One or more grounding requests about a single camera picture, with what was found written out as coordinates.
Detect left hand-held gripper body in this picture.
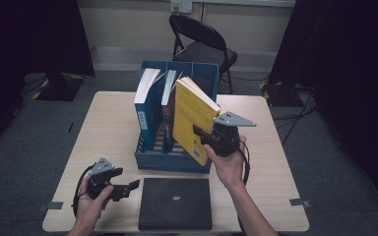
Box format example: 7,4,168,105
87,156,116,201

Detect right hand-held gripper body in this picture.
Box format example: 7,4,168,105
206,111,258,157

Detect yellow book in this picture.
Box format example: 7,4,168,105
171,76,221,167

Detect red illustrated book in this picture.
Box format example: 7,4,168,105
160,69,183,154

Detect blue plastic file rack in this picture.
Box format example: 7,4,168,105
134,59,221,175

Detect black book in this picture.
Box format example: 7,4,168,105
137,177,214,231

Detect blue book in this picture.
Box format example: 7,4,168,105
133,67,165,151

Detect person's right hand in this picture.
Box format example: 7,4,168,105
205,136,247,191

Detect person's left hand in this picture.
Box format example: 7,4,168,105
75,176,115,229

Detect grey tape strip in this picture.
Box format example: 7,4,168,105
289,198,312,209
37,202,64,212

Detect stand base with striped tape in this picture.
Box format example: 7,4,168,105
31,72,86,102
259,82,304,107

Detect black folding chair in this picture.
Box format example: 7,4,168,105
168,13,239,95

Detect black curtain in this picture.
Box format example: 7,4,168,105
269,0,378,207
0,0,95,155

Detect left hand-held gripper cable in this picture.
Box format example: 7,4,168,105
71,163,95,217

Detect hand-held gripper cable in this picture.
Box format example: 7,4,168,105
71,163,95,217
237,148,252,186

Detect right hand-held gripper cable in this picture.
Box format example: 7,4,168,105
237,148,252,186

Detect black floor cables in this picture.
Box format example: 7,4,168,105
272,88,319,147

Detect white wall socket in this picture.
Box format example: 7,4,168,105
170,0,193,14

